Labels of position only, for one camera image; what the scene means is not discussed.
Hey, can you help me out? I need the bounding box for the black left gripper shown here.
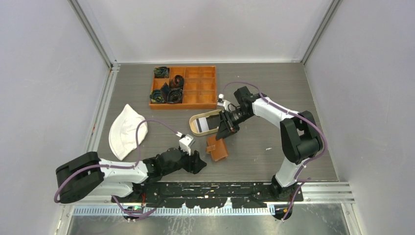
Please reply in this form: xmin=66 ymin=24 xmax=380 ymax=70
xmin=162 ymin=145 xmax=207 ymax=176

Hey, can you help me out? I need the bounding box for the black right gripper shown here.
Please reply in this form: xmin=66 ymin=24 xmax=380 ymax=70
xmin=216 ymin=107 xmax=253 ymax=141

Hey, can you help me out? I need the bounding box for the beige oval tray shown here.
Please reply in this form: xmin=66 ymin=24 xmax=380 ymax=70
xmin=189 ymin=110 xmax=221 ymax=137

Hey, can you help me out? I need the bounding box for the brown leather card holder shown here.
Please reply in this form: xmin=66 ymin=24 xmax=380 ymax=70
xmin=206 ymin=136 xmax=229 ymax=162

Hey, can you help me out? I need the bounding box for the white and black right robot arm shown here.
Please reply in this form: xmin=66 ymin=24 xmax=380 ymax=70
xmin=215 ymin=86 xmax=323 ymax=201

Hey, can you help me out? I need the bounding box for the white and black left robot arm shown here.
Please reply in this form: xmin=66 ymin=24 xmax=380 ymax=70
xmin=54 ymin=148 xmax=207 ymax=204

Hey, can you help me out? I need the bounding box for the white card with black stripe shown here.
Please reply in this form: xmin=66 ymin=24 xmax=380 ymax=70
xmin=194 ymin=117 xmax=209 ymax=133

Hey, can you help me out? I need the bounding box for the orange wooden compartment box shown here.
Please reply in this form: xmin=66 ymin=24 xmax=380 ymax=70
xmin=149 ymin=66 xmax=217 ymax=110

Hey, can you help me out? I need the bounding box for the white cloth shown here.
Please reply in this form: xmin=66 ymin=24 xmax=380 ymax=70
xmin=108 ymin=104 xmax=148 ymax=161

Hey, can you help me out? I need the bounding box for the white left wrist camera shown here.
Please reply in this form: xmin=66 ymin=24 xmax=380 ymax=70
xmin=179 ymin=135 xmax=194 ymax=155

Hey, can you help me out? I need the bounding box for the aluminium frame rail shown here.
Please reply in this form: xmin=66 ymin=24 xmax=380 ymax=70
xmin=61 ymin=181 xmax=355 ymax=220

